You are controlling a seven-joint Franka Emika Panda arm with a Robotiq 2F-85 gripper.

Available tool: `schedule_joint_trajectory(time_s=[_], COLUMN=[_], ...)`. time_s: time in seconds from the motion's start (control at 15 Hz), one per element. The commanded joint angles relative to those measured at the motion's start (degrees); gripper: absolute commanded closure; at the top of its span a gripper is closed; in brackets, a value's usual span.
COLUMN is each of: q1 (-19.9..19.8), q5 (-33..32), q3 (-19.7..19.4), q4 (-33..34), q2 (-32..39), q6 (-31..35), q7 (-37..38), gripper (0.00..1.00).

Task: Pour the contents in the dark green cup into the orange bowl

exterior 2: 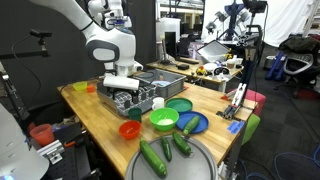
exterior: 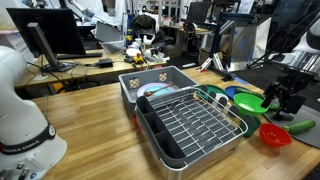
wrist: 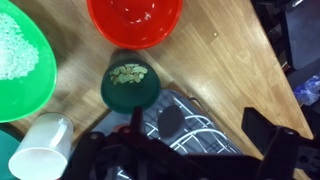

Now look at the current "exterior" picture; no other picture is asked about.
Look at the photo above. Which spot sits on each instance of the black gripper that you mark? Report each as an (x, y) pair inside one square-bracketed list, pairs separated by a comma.
[(296, 81)]

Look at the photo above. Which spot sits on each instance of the dark green plastic cup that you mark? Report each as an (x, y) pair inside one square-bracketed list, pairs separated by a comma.
[(255, 127)]

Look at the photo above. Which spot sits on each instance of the white Franka robot base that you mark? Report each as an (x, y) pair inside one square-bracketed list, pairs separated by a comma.
[(20, 116)]

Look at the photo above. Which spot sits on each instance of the light green colander bowl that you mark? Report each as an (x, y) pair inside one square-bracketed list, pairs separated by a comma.
[(248, 103)]

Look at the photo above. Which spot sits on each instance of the orange plastic bowl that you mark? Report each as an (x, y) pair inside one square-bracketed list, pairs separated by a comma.
[(275, 135)]

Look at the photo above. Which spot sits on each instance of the small stubby green cucumber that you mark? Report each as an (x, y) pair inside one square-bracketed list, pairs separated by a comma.
[(276, 108)]

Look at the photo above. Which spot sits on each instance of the large green zucchini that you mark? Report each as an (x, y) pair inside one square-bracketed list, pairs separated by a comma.
[(300, 126)]

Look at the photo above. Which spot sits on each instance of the grey round tray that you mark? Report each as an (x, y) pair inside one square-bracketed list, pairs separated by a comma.
[(311, 113)]

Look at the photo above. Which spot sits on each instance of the long dark green cucumber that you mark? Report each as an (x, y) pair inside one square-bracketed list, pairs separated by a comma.
[(250, 93)]

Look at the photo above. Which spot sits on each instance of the dark green plate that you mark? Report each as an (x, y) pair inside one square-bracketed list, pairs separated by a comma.
[(215, 89)]

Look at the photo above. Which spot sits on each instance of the white bars bundle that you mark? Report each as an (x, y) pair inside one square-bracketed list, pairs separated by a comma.
[(210, 63)]

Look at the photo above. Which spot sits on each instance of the grey remote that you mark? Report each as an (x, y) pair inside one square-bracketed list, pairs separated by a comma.
[(189, 65)]

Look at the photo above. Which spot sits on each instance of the grey plastic bin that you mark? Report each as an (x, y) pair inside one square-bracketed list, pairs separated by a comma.
[(176, 78)]

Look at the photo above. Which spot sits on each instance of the light blue plate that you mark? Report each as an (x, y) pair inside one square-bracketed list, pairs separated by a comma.
[(161, 91)]

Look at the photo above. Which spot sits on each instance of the black background monitor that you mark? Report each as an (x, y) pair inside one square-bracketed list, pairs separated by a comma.
[(198, 11)]

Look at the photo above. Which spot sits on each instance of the wooden spoon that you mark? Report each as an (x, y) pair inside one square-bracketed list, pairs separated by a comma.
[(156, 90)]

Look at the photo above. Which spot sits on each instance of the grey cutlery holder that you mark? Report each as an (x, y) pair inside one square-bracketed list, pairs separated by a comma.
[(160, 140)]

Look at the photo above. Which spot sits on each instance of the lavender plate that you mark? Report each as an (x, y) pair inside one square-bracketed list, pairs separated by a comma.
[(145, 88)]

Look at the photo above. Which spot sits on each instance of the white bottle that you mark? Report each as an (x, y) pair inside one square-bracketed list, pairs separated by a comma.
[(147, 40)]

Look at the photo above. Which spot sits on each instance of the red plastic item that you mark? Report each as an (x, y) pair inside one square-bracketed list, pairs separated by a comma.
[(135, 121)]

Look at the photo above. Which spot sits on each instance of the yellow toy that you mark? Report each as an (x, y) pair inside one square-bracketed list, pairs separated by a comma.
[(138, 59)]

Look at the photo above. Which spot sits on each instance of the black backpack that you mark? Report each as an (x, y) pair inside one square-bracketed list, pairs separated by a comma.
[(143, 21)]

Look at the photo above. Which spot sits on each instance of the black power adapter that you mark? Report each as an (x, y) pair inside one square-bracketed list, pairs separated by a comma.
[(106, 62)]

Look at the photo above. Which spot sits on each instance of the wooden background desk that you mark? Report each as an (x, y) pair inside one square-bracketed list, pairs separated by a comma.
[(90, 69)]

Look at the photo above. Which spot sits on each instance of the black computer monitor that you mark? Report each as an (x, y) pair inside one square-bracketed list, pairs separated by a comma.
[(60, 30)]

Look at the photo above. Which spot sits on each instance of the white printed box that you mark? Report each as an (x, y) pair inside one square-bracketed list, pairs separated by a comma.
[(15, 41)]

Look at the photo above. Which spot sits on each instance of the dark blue metal frame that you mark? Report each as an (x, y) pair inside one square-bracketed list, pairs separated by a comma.
[(216, 40)]

